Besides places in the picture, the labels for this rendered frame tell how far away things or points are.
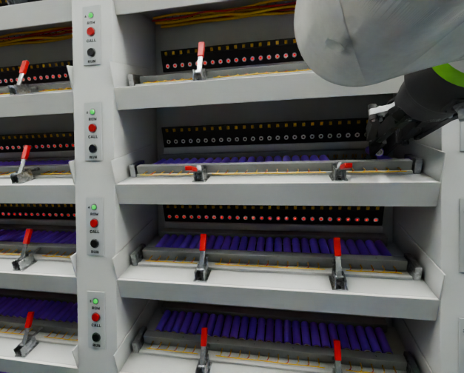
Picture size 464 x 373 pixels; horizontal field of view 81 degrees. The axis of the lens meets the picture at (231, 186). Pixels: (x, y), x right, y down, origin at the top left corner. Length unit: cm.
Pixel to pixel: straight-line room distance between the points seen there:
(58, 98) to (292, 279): 62
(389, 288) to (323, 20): 49
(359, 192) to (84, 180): 55
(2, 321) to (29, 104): 56
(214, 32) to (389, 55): 66
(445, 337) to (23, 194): 88
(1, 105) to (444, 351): 101
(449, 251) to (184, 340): 55
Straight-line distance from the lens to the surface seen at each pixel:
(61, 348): 84
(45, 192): 73
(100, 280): 67
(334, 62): 23
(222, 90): 56
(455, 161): 58
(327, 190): 52
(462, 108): 39
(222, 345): 69
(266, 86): 55
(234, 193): 52
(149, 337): 74
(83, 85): 69
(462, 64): 34
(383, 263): 63
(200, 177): 56
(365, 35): 19
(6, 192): 80
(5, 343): 95
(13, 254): 90
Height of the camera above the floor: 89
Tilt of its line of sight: 1 degrees down
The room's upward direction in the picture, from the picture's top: straight up
